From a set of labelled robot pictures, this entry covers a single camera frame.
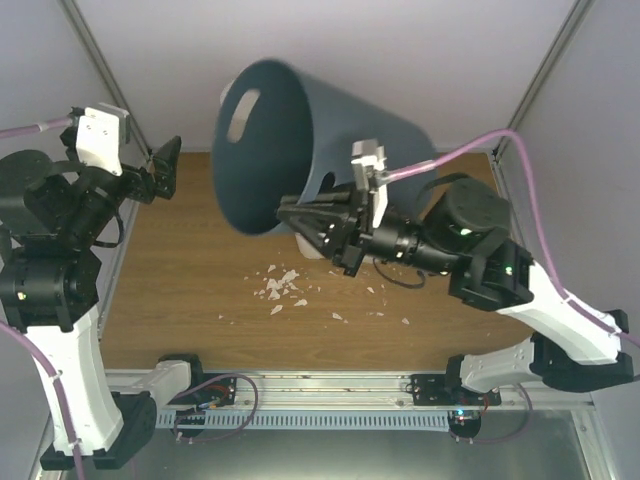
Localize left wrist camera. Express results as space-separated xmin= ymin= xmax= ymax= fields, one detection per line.
xmin=75 ymin=103 xmax=131 ymax=177

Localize grey slotted cable duct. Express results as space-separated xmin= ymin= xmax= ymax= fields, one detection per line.
xmin=178 ymin=410 xmax=449 ymax=432

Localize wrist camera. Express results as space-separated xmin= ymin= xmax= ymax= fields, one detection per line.
xmin=351 ymin=139 xmax=388 ymax=229
xmin=75 ymin=103 xmax=131 ymax=177

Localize white rectangular tub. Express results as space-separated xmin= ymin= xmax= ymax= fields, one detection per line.
xmin=295 ymin=233 xmax=324 ymax=260

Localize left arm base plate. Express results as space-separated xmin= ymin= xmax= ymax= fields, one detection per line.
xmin=169 ymin=373 xmax=237 ymax=410

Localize right aluminium frame post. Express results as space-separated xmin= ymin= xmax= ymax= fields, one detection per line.
xmin=507 ymin=0 xmax=594 ymax=130

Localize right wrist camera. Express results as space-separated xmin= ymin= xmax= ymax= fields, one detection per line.
xmin=351 ymin=139 xmax=388 ymax=229

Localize left aluminium frame post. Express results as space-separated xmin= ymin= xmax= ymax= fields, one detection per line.
xmin=56 ymin=0 xmax=152 ymax=163

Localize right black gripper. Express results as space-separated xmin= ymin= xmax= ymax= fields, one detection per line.
xmin=279 ymin=182 xmax=459 ymax=276

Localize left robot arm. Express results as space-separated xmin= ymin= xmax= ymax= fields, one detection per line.
xmin=1 ymin=138 xmax=206 ymax=470

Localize dark grey round bin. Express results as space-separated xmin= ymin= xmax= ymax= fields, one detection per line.
xmin=211 ymin=59 xmax=436 ymax=236

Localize aluminium front rail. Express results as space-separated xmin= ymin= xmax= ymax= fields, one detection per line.
xmin=246 ymin=370 xmax=594 ymax=410

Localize white cylindrical bin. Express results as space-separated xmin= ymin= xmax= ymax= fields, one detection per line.
xmin=219 ymin=81 xmax=234 ymax=106

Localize aluminium frame post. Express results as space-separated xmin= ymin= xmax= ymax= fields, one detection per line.
xmin=56 ymin=0 xmax=152 ymax=163
xmin=507 ymin=0 xmax=594 ymax=130

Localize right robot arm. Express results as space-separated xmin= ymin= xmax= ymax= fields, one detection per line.
xmin=276 ymin=173 xmax=635 ymax=405

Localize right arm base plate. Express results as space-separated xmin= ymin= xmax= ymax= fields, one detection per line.
xmin=404 ymin=373 xmax=502 ymax=407

